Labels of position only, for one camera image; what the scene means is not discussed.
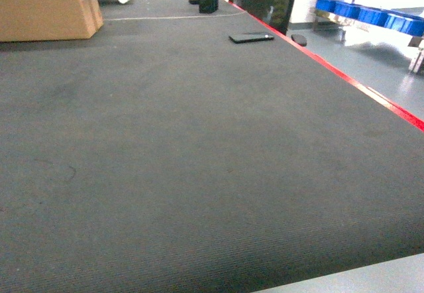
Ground black smartphone on table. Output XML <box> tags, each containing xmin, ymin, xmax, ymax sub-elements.
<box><xmin>229</xmin><ymin>32</ymin><xmax>274</xmax><ymax>44</ymax></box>

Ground large cardboard box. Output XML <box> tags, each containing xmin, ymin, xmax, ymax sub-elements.
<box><xmin>1</xmin><ymin>0</ymin><xmax>103</xmax><ymax>42</ymax></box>

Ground blue bins on far rack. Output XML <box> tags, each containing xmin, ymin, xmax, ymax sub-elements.
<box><xmin>315</xmin><ymin>0</ymin><xmax>423</xmax><ymax>37</ymax></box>

